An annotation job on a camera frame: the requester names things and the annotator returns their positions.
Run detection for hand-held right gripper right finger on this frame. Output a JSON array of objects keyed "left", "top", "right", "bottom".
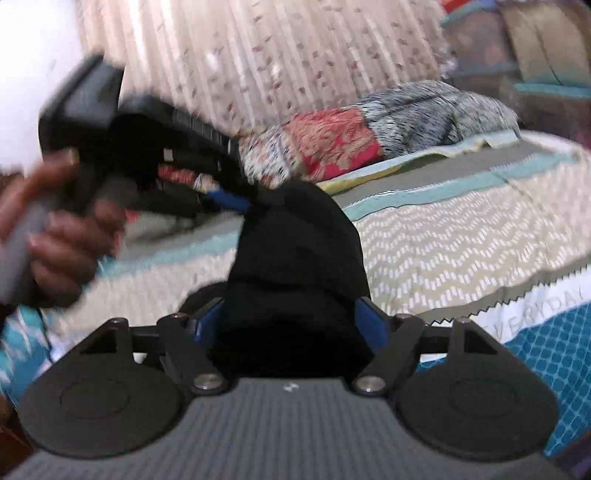
[{"left": 350, "top": 296, "right": 503, "bottom": 398}]

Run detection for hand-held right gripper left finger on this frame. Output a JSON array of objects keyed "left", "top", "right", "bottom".
[{"left": 79, "top": 298, "right": 230, "bottom": 398}]

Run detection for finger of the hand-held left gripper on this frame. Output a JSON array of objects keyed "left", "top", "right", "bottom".
[
  {"left": 158, "top": 148, "right": 247, "bottom": 186},
  {"left": 136, "top": 184, "right": 254, "bottom": 219}
]

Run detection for black pants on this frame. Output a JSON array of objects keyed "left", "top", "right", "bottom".
[{"left": 216, "top": 178, "right": 376, "bottom": 383}]

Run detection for person's left hand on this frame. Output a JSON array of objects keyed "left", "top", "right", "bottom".
[{"left": 0, "top": 148, "right": 129, "bottom": 309}]

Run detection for red floral cloth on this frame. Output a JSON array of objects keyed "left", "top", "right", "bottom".
[{"left": 158, "top": 166, "right": 204, "bottom": 186}]

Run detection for red floral pillow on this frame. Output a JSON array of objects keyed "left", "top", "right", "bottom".
[{"left": 239, "top": 108, "right": 387, "bottom": 184}]

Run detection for floral curtain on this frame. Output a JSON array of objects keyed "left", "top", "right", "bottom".
[{"left": 76, "top": 0, "right": 457, "bottom": 141}]

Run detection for patterned bedspread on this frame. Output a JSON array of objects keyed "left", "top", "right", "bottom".
[{"left": 0, "top": 131, "right": 591, "bottom": 459}]

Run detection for grey white patterned pillow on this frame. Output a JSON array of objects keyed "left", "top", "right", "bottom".
[{"left": 359, "top": 80, "right": 521, "bottom": 160}]

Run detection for stacked storage bags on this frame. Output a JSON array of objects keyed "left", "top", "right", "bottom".
[{"left": 441, "top": 0, "right": 591, "bottom": 141}]

